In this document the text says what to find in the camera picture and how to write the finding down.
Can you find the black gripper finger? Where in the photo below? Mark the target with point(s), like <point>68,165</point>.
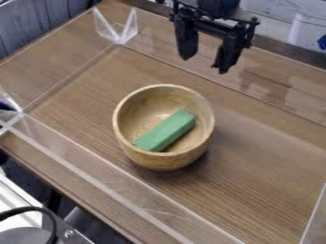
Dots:
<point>188,37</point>
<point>229,51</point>

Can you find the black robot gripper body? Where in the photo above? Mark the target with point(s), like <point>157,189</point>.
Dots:
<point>217,17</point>

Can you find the green rectangular block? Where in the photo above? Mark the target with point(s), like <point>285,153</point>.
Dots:
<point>166,132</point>

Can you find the brown wooden bowl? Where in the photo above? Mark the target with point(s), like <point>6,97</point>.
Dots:
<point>146,107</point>

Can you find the white container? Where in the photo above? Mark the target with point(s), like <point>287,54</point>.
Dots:
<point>307,30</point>

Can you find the blue object at edge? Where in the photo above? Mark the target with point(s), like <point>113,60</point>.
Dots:
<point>321,42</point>

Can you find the clear acrylic corner bracket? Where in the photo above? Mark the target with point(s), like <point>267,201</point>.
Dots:
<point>118,33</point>

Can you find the clear acrylic front wall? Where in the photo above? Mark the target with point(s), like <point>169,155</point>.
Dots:
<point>164,198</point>

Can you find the grey metal bracket with screw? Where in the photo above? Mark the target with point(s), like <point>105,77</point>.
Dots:
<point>68,234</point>

